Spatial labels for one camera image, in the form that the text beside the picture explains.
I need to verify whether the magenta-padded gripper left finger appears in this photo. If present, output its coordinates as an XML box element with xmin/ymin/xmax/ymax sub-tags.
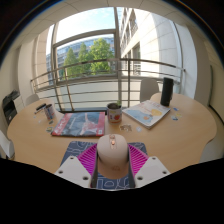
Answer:
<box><xmin>54</xmin><ymin>143</ymin><xmax>100</xmax><ymax>189</ymax></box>

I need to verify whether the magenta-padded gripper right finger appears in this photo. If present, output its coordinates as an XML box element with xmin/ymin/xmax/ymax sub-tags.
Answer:
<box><xmin>127</xmin><ymin>143</ymin><xmax>171</xmax><ymax>189</ymax></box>

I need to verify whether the pale pink computer mouse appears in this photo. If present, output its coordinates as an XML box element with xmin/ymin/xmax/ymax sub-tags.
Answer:
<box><xmin>96</xmin><ymin>133</ymin><xmax>130</xmax><ymax>180</ymax></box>

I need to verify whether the blue patterned mouse pad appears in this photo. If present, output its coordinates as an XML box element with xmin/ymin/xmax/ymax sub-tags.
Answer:
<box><xmin>59</xmin><ymin>140</ymin><xmax>149</xmax><ymax>191</ymax></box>

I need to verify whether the red cover magazine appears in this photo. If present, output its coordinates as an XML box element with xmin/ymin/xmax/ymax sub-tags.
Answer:
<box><xmin>51</xmin><ymin>111</ymin><xmax>107</xmax><ymax>138</ymax></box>

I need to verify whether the white cover magazine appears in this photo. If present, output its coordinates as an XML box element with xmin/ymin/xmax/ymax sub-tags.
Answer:
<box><xmin>121</xmin><ymin>99</ymin><xmax>172</xmax><ymax>130</ymax></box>

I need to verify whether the mug with small plant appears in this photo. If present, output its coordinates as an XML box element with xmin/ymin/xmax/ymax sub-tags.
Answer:
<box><xmin>106</xmin><ymin>100</ymin><xmax>123</xmax><ymax>124</ymax></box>

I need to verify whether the small black desk tool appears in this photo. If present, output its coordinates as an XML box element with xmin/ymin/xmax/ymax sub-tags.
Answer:
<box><xmin>34</xmin><ymin>103</ymin><xmax>48</xmax><ymax>113</ymax></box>

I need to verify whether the black cylindrical speaker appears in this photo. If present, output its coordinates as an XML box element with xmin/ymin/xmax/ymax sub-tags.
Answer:
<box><xmin>160</xmin><ymin>77</ymin><xmax>175</xmax><ymax>107</ymax></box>

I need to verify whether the black office printer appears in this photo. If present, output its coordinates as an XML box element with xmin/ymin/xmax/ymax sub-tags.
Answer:
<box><xmin>1</xmin><ymin>89</ymin><xmax>21</xmax><ymax>126</ymax></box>

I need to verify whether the metal balcony railing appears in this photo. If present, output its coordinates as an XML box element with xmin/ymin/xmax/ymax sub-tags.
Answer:
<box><xmin>29</xmin><ymin>58</ymin><xmax>186</xmax><ymax>113</ymax></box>

